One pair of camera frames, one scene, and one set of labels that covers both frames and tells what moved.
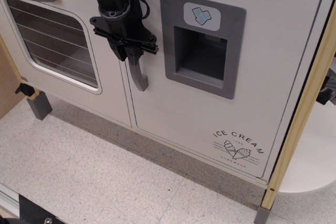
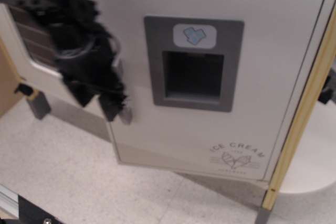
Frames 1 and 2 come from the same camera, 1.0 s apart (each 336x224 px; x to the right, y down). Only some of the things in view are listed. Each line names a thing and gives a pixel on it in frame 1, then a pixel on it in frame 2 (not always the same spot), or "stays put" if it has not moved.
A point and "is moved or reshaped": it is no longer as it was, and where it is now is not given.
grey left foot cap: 40,106 stays put
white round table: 313,164 stays put
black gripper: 118,24 -> 82,46
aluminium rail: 9,201 stays put
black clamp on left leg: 27,89 stays put
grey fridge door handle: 141,80 -> 125,112
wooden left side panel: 9,81 stays put
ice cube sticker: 202,16 -> 195,35
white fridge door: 230,46 is moved or reshaped
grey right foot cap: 261,216 stays put
